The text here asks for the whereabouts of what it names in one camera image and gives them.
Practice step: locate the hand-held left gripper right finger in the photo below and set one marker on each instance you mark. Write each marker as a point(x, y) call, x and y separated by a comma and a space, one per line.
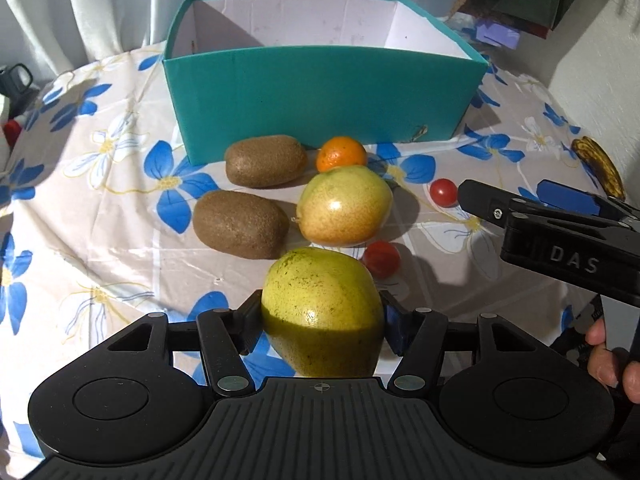
point(393, 326)

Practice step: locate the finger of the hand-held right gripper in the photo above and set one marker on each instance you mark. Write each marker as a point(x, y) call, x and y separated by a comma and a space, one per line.
point(482, 205)
point(567, 195)

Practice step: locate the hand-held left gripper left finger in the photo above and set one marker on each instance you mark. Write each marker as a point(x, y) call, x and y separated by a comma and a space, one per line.
point(253, 327)

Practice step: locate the red cherry tomato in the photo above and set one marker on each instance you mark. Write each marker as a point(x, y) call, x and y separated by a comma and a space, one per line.
point(382, 257)
point(443, 192)

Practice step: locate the green-yellow mango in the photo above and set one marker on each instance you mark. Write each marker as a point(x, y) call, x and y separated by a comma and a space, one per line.
point(320, 300)

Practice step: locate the brown kiwi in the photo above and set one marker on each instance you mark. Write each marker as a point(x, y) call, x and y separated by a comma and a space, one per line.
point(237, 225)
point(265, 160)

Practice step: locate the teal cardboard box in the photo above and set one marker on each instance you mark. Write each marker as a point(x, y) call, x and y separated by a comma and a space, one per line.
point(310, 100)

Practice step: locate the person's right hand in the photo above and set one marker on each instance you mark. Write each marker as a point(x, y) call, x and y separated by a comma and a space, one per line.
point(607, 365)

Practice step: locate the overripe banana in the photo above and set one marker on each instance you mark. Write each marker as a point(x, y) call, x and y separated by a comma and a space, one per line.
point(600, 165)

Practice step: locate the orange tangerine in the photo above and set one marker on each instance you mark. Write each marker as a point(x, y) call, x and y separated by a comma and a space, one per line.
point(341, 155)

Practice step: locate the purple box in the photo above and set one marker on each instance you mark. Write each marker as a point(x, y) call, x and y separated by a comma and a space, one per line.
point(497, 34)

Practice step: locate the blue floral tablecloth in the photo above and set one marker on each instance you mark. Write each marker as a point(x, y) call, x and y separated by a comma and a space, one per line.
point(100, 240)

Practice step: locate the small red item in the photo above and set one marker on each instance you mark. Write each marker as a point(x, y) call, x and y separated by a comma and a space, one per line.
point(11, 132)

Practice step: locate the dark mug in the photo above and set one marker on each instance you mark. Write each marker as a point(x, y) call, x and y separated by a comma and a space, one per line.
point(15, 79)

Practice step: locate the pale curtain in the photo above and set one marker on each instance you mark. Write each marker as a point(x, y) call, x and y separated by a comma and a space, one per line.
point(100, 0)

